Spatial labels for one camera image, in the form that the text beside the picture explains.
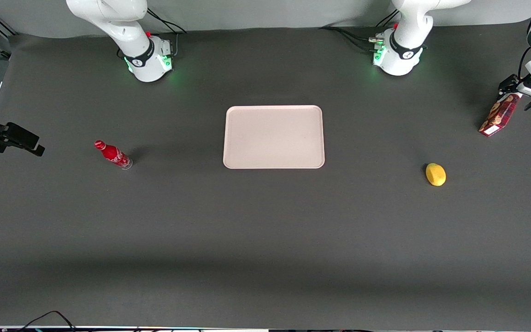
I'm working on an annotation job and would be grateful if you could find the red cookie box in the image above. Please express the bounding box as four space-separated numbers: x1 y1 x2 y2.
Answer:
478 92 523 137

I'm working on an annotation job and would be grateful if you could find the pale pink plastic tray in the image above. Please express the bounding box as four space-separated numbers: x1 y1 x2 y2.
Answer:
223 105 325 170

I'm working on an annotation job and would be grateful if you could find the red cola bottle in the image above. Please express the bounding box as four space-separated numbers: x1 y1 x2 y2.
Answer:
94 140 134 171

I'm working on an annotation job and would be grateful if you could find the yellow lemon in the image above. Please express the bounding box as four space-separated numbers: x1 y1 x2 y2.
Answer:
425 162 447 187

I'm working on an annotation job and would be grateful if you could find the dark metal rail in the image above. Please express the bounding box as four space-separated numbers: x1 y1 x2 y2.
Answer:
0 7 17 37

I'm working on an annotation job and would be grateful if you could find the thin black floor cable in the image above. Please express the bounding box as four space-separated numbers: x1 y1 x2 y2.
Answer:
17 310 78 332

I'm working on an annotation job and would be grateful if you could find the black left arm base cable bundle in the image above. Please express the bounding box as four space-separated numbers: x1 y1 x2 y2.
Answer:
319 25 386 52

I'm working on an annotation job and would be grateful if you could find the black right arm base cable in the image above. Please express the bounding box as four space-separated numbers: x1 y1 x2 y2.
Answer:
117 7 188 59

